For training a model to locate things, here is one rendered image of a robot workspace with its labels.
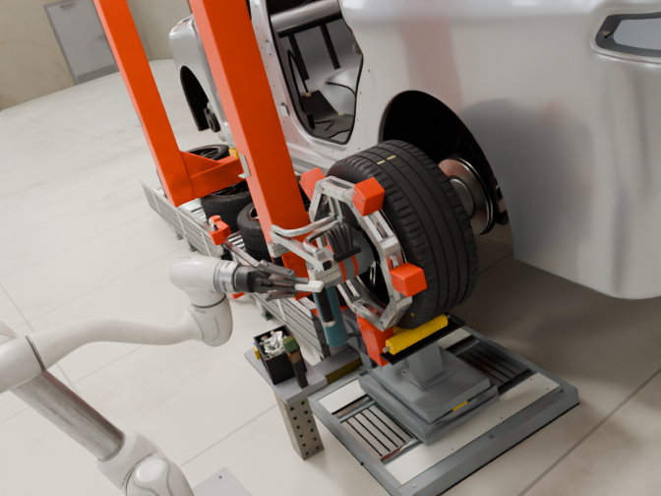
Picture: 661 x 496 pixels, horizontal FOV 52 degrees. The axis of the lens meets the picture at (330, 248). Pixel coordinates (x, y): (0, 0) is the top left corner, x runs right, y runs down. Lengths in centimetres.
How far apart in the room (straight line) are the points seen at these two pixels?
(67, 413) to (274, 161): 125
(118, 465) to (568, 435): 161
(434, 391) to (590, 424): 60
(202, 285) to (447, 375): 122
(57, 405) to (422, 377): 137
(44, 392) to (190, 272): 51
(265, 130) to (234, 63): 28
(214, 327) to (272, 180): 94
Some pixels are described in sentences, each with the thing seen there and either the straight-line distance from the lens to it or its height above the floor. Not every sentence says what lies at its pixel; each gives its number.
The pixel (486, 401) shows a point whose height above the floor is 13.
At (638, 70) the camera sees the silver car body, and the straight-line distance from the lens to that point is 180.
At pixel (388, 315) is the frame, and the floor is 68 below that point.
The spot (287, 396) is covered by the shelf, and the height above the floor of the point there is 45.
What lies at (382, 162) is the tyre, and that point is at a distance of 227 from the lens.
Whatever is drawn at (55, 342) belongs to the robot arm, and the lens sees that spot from 181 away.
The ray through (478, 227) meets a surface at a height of 74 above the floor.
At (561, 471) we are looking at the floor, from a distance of 264.
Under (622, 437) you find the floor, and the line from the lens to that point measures 277.
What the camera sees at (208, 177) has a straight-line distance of 469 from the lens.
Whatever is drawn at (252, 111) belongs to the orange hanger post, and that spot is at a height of 135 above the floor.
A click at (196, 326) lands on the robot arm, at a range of 194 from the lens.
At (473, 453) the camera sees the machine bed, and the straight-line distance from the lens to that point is 262.
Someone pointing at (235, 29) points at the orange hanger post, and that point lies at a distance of 263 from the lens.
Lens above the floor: 186
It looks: 24 degrees down
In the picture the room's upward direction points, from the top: 16 degrees counter-clockwise
